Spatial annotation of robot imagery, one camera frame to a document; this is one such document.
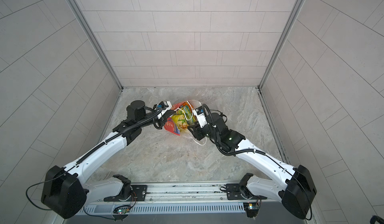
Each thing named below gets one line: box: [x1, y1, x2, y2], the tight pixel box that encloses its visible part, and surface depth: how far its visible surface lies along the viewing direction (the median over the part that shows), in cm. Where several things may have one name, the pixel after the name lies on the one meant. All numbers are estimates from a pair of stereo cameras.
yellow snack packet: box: [171, 103, 197, 131], surface depth 82 cm
